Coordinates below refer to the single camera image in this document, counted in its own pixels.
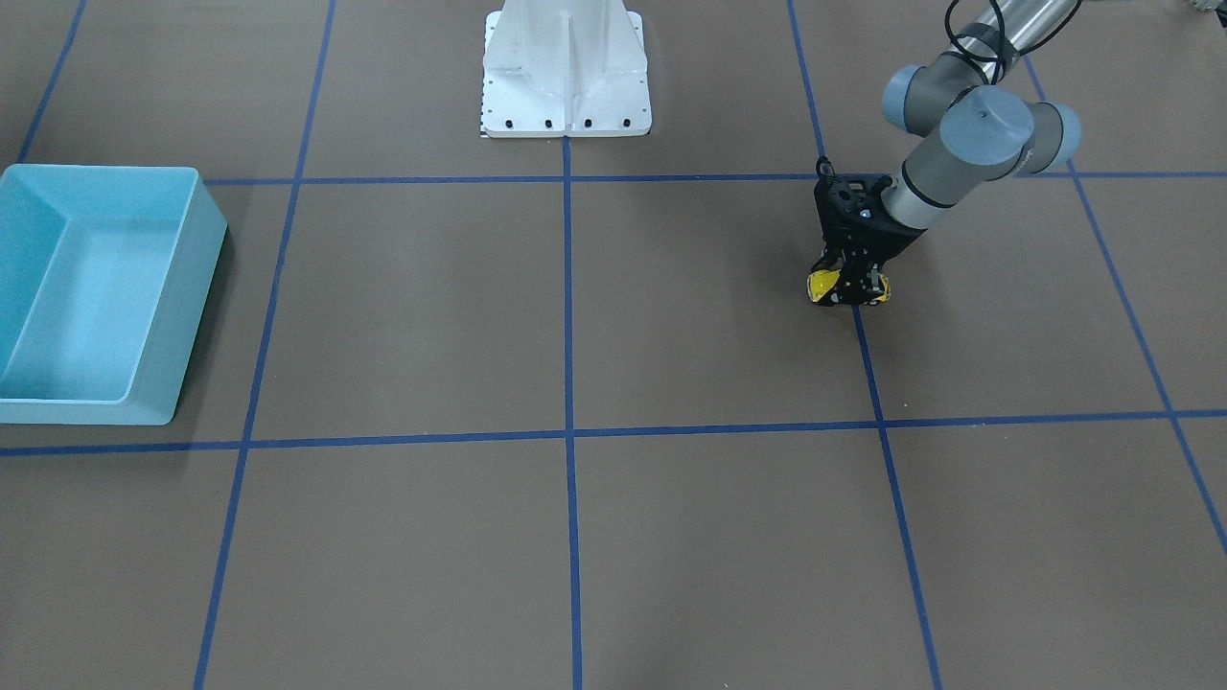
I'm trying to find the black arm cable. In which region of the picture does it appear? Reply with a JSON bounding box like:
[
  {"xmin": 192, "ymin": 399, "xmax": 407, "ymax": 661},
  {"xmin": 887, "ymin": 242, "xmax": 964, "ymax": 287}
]
[{"xmin": 944, "ymin": 0, "xmax": 1017, "ymax": 87}]

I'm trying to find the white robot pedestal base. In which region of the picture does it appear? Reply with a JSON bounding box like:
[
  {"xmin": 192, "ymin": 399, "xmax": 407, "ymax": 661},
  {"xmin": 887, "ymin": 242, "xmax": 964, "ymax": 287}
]
[{"xmin": 479, "ymin": 1, "xmax": 653, "ymax": 139}]

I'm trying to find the yellow beetle toy car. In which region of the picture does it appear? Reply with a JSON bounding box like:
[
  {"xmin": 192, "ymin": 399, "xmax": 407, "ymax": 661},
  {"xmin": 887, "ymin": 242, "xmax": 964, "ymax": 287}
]
[{"xmin": 807, "ymin": 270, "xmax": 892, "ymax": 307}]

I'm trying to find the light blue plastic bin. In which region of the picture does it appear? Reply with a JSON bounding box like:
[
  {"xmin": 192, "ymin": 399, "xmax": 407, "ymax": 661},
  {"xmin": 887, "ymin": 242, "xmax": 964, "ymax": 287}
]
[{"xmin": 1, "ymin": 163, "xmax": 228, "ymax": 426}]

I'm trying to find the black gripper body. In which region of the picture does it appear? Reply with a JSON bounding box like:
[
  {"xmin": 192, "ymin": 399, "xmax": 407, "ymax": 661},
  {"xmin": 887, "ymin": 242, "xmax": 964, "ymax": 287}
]
[{"xmin": 812, "ymin": 173, "xmax": 924, "ymax": 271}]

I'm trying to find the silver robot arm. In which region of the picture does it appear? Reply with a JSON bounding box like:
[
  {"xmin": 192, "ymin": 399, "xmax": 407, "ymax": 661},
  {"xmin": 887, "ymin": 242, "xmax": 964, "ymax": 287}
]
[{"xmin": 807, "ymin": 1, "xmax": 1082, "ymax": 307}]

